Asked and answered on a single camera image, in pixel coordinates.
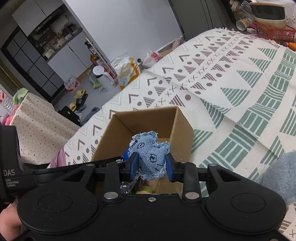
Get dotted beige cloth cover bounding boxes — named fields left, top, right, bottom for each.
left=10, top=92, right=79, bottom=165

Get yellow slippers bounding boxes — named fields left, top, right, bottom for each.
left=69, top=89, right=88, bottom=111

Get white red plastic bag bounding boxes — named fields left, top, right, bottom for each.
left=142, top=49, right=162, bottom=68

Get yellow white bag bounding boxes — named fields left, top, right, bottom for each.
left=111, top=53, right=140, bottom=90

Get pink cloth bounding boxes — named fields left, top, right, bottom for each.
left=48, top=148, right=66, bottom=168

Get patterned white green blanket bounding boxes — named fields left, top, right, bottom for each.
left=63, top=28, right=296, bottom=235

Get red plastic basket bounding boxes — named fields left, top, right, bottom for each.
left=254, top=22, right=295, bottom=42

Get white kettle jug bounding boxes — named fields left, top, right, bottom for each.
left=92, top=65, right=115, bottom=91

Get black folded panel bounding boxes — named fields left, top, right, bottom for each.
left=169, top=0, right=235, bottom=41

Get dark grey cabinet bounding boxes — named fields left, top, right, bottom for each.
left=1, top=27, right=64, bottom=102

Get light blue denim plush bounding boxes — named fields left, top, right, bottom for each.
left=127, top=131, right=170, bottom=181

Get fluffy grey-blue plush ball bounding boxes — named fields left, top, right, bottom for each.
left=257, top=151, right=296, bottom=206

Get dark bowl with cream rim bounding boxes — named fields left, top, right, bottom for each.
left=249, top=3, right=287, bottom=29

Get person's left hand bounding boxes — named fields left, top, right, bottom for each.
left=0, top=200, right=22, bottom=240

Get open cardboard box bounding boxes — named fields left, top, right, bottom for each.
left=92, top=105, right=194, bottom=194

